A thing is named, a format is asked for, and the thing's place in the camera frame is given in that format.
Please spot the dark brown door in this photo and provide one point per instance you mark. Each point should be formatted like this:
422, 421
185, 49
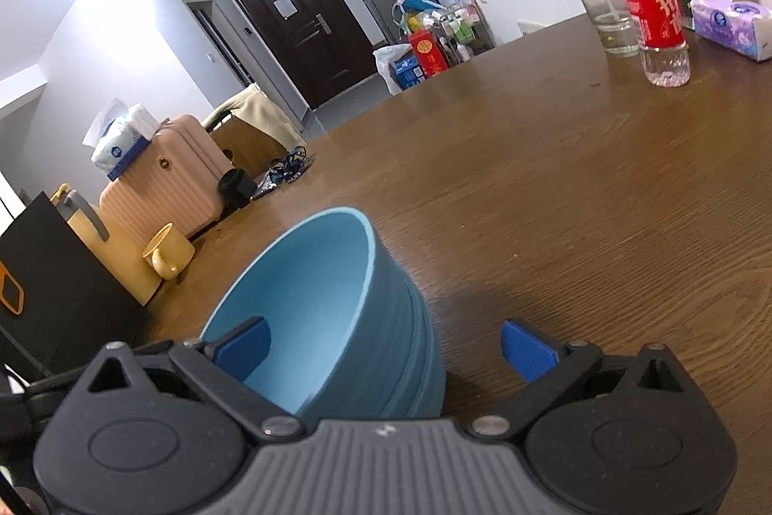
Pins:
301, 26

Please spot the black paper bag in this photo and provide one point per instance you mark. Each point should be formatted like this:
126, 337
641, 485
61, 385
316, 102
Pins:
60, 298

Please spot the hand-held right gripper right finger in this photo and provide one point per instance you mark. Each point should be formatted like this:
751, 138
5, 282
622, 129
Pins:
531, 351

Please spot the white plastic bag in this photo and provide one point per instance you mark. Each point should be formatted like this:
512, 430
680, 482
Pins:
386, 62

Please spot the clear drinking glass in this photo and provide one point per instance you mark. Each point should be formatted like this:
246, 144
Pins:
609, 20

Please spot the purple tissue pack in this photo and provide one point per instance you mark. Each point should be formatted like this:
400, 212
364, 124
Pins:
730, 23

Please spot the black cup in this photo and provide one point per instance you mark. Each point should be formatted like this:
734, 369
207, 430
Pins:
236, 188

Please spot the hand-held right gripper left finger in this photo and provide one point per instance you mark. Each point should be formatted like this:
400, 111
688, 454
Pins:
244, 349

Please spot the metal storage cart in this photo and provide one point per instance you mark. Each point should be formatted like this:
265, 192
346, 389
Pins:
464, 32

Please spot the blue box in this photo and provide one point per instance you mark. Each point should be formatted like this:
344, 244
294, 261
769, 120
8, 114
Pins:
407, 71

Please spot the yellow mug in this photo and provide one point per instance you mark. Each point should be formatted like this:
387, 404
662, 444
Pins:
172, 249

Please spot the white board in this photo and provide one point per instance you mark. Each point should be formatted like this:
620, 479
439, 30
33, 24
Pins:
531, 25

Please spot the pink ribbed suitcase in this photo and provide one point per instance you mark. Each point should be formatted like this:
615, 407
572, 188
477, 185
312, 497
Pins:
181, 177

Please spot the red box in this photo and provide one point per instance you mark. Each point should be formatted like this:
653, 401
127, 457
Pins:
429, 55

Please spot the white blue tissue pack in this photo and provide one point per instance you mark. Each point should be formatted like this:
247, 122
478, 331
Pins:
120, 147

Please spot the colourful bag pile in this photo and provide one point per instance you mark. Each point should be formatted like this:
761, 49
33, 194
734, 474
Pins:
419, 11

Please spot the wooden chair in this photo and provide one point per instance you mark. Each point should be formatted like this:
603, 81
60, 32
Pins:
241, 147

